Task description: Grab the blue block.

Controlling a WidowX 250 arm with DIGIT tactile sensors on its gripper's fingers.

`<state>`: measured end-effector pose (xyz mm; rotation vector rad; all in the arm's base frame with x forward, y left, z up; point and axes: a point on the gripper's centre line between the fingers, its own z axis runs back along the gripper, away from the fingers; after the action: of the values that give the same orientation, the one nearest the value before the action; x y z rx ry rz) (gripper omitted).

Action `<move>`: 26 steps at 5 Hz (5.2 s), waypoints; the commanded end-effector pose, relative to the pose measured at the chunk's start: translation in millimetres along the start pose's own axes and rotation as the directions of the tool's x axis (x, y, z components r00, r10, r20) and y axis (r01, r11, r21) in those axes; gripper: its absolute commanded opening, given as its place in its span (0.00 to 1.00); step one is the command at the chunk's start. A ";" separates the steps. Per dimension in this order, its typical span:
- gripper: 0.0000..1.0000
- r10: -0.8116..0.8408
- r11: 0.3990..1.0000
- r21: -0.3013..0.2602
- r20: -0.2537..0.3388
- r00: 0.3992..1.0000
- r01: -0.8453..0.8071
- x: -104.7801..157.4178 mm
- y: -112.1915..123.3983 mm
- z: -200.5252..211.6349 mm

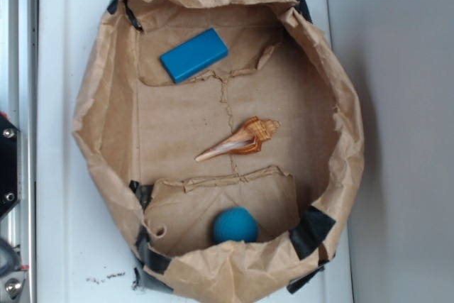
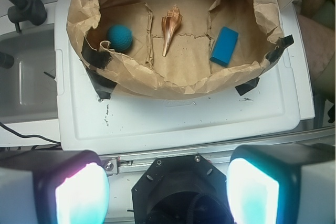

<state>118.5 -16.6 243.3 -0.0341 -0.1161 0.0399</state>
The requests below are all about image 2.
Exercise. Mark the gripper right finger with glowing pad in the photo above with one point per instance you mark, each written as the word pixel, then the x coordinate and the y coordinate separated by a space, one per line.
pixel 283 183

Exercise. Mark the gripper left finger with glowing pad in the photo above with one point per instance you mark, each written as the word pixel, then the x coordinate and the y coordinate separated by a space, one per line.
pixel 50 186

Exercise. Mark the blue rectangular block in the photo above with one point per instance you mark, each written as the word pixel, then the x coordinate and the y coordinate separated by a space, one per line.
pixel 224 47

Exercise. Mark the white plastic bin lid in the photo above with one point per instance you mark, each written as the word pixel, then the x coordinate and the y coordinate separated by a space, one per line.
pixel 126 123

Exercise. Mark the translucent plastic tub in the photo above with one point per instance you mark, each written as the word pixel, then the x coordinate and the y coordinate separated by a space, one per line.
pixel 28 87

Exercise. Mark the teal dimpled ball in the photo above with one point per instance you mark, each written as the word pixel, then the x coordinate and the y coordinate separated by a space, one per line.
pixel 120 37

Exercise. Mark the brown paper bag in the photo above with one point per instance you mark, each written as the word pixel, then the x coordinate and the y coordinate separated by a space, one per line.
pixel 177 49

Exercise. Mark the orange spiral seashell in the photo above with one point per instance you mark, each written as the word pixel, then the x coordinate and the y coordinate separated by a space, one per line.
pixel 170 24

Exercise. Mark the aluminium frame rail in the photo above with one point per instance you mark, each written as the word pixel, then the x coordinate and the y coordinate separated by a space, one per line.
pixel 216 153

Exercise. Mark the black octagonal mount plate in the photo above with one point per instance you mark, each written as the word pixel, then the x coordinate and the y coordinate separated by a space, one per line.
pixel 182 189

